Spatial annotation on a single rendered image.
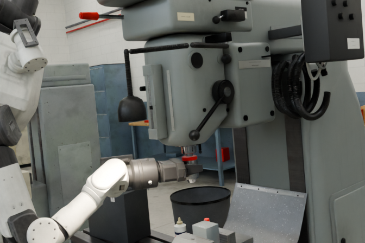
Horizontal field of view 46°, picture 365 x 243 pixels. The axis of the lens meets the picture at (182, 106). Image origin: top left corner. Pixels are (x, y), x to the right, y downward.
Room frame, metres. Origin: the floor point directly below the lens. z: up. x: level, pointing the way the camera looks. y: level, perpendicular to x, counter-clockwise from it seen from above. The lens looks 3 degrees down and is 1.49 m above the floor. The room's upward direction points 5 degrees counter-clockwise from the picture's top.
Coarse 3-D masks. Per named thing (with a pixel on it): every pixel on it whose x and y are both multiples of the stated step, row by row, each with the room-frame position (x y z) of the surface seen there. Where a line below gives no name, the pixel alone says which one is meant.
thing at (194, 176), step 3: (186, 162) 1.26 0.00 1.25; (189, 162) 1.26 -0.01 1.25; (192, 162) 1.26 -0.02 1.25; (195, 162) 1.27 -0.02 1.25; (192, 174) 1.26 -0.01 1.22; (195, 174) 1.26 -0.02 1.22; (198, 174) 1.28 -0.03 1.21; (186, 177) 1.27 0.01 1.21; (189, 177) 1.26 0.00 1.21; (192, 177) 1.26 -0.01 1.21; (195, 177) 1.26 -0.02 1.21; (198, 177) 1.27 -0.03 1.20
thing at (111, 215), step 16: (128, 192) 1.53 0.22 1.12; (144, 192) 1.58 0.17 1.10; (112, 208) 1.54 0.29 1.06; (128, 208) 1.51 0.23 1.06; (144, 208) 1.58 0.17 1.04; (96, 224) 1.61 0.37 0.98; (112, 224) 1.55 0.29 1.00; (128, 224) 1.51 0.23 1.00; (144, 224) 1.57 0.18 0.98; (112, 240) 1.55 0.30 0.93; (128, 240) 1.50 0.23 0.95
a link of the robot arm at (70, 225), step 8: (72, 200) 1.14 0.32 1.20; (80, 200) 1.12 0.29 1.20; (88, 200) 1.13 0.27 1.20; (64, 208) 1.11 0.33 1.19; (72, 208) 1.10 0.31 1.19; (80, 208) 1.11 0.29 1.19; (88, 208) 1.12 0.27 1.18; (96, 208) 1.14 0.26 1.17; (56, 216) 1.08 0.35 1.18; (64, 216) 1.08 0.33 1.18; (72, 216) 1.09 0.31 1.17; (80, 216) 1.10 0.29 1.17; (88, 216) 1.12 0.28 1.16; (64, 224) 1.07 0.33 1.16; (72, 224) 1.08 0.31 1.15; (80, 224) 1.10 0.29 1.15; (64, 232) 1.07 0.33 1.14; (72, 232) 1.08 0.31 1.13; (64, 240) 1.08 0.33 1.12
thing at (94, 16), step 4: (80, 12) 1.19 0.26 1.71; (84, 12) 1.19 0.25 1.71; (88, 12) 1.19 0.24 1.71; (92, 12) 1.20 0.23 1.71; (96, 12) 1.21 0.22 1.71; (80, 16) 1.18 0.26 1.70; (84, 16) 1.18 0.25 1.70; (88, 16) 1.19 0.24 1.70; (92, 16) 1.20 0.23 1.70; (96, 16) 1.21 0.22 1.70; (100, 16) 1.22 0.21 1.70; (104, 16) 1.23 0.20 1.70; (108, 16) 1.24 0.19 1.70; (112, 16) 1.25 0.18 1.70; (116, 16) 1.26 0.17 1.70; (120, 16) 1.26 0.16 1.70; (96, 20) 1.22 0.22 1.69
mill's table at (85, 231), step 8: (80, 232) 1.69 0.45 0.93; (88, 232) 1.70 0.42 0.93; (152, 232) 1.62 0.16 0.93; (72, 240) 1.68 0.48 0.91; (80, 240) 1.62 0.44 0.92; (88, 240) 1.59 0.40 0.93; (96, 240) 1.58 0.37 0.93; (104, 240) 1.60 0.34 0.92; (144, 240) 1.54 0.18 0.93; (152, 240) 1.53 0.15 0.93; (160, 240) 1.54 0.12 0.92; (168, 240) 1.52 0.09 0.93
